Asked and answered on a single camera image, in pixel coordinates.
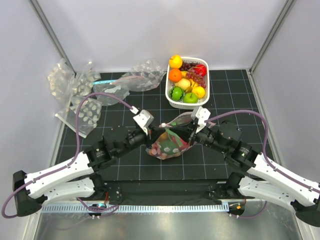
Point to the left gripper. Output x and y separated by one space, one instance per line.
153 133

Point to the clear bag blue zipper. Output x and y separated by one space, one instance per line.
109 88

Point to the dark green avocado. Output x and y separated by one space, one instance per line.
168 147

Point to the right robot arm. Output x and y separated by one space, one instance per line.
257 176

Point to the red apple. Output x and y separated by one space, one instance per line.
200 69

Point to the green apple with stem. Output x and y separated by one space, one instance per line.
190 98

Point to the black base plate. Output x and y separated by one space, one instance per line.
166 192

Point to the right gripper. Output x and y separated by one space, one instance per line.
187 131

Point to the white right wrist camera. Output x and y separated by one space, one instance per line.
201 116

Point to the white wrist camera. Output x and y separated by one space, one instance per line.
201 116
142 118

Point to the pale yellow peach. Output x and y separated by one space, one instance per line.
183 84

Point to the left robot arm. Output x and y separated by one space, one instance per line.
31 188

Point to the clear zip bag pink zipper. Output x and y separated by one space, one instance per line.
182 119

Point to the white perforated plastic basket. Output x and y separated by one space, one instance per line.
180 104

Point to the clear bag white dots front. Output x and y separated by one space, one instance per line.
88 115

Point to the clear bag white dots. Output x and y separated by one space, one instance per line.
60 81
88 115
82 83

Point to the clear bag white dots middle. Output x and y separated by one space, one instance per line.
82 83

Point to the purple grape bunch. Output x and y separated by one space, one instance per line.
188 72

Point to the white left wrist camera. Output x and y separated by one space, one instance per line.
142 118

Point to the red lychee bunch with leaves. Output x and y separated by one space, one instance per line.
156 151

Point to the orange fruit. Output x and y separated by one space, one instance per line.
175 75

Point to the white slotted cable duct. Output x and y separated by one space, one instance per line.
79 208

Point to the clear bag white dots back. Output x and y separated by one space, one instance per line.
60 81

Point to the crumpled clear bag pink dots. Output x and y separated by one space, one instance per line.
144 76

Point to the pink dragon fruit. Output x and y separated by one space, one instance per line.
176 139

